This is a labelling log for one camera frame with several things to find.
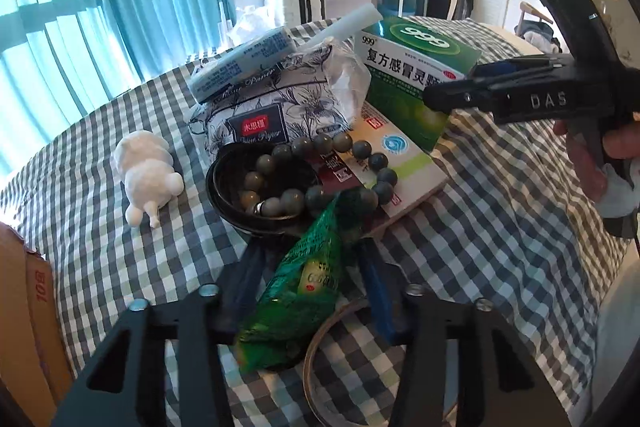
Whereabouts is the blue flower tissue pack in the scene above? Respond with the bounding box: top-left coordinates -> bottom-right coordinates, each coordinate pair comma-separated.
186,27 -> 296,103

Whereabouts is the cardboard box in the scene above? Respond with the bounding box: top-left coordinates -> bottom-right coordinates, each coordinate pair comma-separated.
1,225 -> 74,426

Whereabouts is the person right hand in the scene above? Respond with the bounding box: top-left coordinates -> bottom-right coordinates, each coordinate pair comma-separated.
553,120 -> 640,202

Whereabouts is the masking tape roll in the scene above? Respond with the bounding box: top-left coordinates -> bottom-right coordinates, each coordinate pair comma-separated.
301,298 -> 459,427

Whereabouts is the floral tissue paper pack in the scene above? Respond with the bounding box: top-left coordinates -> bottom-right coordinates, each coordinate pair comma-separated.
184,42 -> 355,159

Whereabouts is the orange white medicine box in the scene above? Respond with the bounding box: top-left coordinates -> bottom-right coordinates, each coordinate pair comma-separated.
309,103 -> 448,236

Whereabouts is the green snack packet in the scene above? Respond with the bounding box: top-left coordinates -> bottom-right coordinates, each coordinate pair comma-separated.
235,188 -> 362,373

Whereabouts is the green 999 medicine box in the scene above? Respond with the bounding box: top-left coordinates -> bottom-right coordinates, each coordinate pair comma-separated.
354,16 -> 480,152

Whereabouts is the wooden chair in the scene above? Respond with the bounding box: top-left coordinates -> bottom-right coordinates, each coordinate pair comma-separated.
514,1 -> 563,54

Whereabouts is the dark bead bracelet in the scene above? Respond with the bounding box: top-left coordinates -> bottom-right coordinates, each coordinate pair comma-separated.
238,131 -> 399,218

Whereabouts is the teal curtain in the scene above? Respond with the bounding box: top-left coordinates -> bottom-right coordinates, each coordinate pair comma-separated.
1,0 -> 235,175

